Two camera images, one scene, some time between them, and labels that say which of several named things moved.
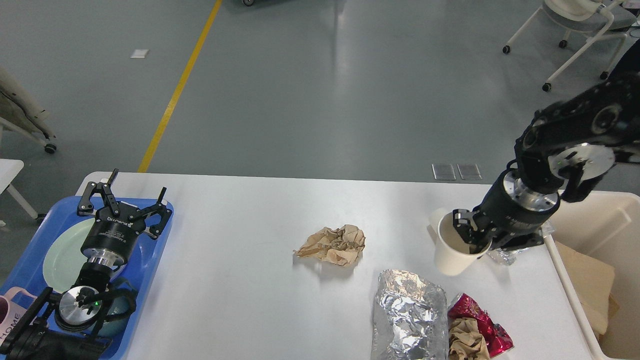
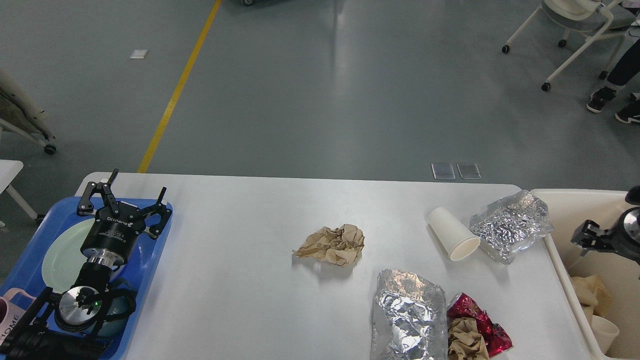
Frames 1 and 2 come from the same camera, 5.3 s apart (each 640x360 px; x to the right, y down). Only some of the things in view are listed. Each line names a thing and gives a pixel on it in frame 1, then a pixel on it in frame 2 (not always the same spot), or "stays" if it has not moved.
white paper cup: x=452 y=253 -> x=604 y=331
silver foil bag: x=410 y=319 stays
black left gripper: x=118 y=230 stays
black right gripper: x=509 y=207 -> x=624 y=238
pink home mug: x=11 y=313 stays
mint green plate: x=63 y=258 stays
